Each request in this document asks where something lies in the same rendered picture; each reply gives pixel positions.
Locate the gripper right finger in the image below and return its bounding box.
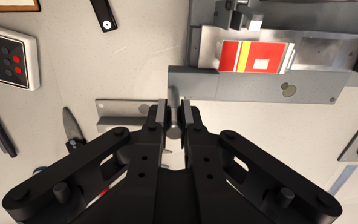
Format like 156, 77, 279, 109
180, 99, 343, 224

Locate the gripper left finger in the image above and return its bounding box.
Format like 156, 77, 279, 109
1, 98, 169, 224

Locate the grey cylindrical ratchet spindle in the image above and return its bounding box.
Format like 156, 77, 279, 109
166, 85, 184, 140

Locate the white strip red mark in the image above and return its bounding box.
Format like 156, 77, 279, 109
86, 171, 127, 208

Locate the blue flat strip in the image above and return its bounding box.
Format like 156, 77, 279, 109
327, 165, 358, 197

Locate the grey bench micrometer body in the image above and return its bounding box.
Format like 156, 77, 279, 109
168, 0, 358, 105

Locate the grey flat plate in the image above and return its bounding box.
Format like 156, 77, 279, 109
337, 131, 358, 163

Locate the black folding knife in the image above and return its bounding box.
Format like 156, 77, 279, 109
62, 106, 88, 154

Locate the black rod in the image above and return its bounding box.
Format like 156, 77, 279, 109
0, 117, 18, 159

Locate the white thin plate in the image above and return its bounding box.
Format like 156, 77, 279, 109
279, 42, 297, 75

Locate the red yellow striped plate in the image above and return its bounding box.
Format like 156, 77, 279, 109
218, 40, 289, 74

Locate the white control box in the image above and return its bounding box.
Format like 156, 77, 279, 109
0, 27, 41, 92

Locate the black bar white dot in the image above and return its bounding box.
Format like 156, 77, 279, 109
89, 0, 119, 33

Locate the grey lever white tip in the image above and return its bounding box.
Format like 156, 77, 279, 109
213, 0, 264, 32

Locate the brown framed board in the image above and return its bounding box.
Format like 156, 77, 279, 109
0, 0, 42, 13

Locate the grey angle bracket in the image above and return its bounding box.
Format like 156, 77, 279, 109
95, 98, 161, 134

